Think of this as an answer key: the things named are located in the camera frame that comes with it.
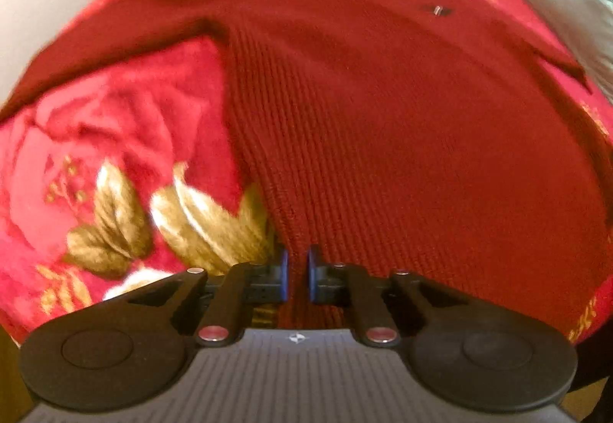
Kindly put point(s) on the dark red knitted sweater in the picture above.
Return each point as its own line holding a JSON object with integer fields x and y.
{"x": 383, "y": 116}

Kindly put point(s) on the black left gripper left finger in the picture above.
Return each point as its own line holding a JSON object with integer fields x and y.
{"x": 127, "y": 350}

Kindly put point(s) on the red floral bed blanket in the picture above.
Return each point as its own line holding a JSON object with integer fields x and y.
{"x": 96, "y": 154}

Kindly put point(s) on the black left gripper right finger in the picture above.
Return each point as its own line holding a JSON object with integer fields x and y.
{"x": 465, "y": 350}

